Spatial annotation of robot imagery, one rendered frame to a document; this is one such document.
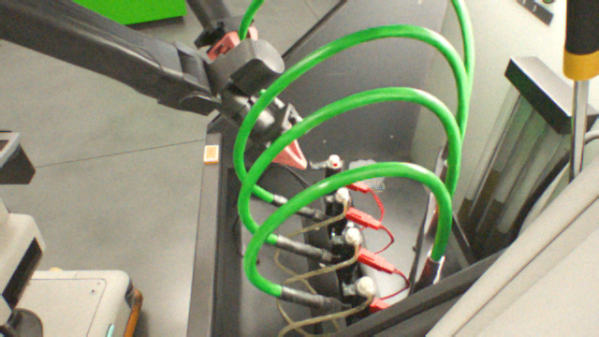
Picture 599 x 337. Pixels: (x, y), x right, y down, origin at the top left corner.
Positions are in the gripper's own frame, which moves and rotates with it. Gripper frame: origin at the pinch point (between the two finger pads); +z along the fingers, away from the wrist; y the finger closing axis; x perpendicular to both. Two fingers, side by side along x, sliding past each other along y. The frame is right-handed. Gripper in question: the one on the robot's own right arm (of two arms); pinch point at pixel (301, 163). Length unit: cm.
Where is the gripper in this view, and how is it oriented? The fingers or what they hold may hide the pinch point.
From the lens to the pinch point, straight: 70.0
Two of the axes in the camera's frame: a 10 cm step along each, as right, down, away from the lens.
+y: 7.2, -4.4, -5.4
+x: 1.5, -6.6, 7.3
